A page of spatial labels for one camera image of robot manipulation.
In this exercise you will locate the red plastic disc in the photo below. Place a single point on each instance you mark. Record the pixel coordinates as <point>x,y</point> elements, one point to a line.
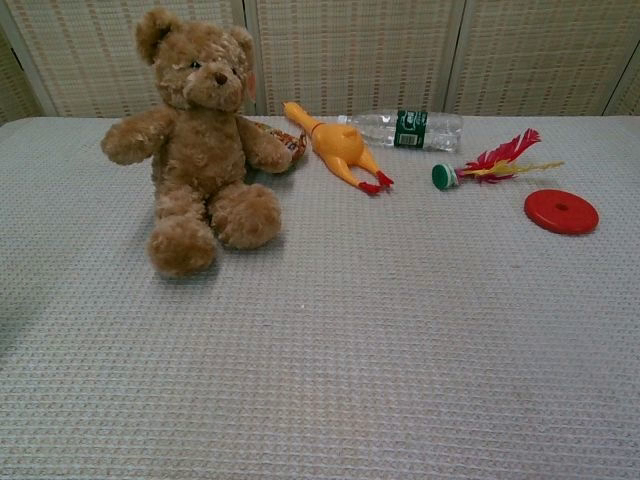
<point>545,215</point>

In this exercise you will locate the yellow rubber chicken toy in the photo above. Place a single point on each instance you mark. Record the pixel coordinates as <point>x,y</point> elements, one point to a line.
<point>337,145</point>

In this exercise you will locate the brown plush teddy bear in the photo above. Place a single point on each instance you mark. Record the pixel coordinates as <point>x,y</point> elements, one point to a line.
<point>200,150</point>

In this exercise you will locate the white woven tablecloth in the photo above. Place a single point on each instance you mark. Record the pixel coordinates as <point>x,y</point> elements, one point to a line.
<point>350,350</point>

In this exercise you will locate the beige woven folding screen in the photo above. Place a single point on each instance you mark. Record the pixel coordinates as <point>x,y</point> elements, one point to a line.
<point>350,50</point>

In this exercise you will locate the red feather shuttlecock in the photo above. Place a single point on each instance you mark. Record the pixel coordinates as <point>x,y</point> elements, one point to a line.
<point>442,177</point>

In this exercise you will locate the colourful snack bag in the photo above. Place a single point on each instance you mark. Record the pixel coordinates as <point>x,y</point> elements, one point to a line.
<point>294,144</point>

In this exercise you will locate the clear green-labelled water bottle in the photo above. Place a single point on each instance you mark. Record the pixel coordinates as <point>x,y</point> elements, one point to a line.
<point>410,129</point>

